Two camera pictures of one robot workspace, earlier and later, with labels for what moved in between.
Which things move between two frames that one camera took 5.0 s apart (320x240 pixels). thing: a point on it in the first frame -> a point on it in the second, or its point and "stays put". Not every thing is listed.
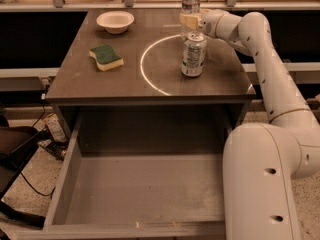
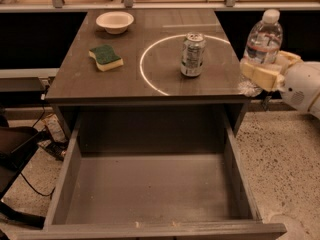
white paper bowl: (115, 22) stays put
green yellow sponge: (106, 57) stays put
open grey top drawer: (140, 175) stays put
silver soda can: (194, 54) stays put
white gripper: (209, 24) -> (299, 85)
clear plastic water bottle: (191, 3) -> (262, 46)
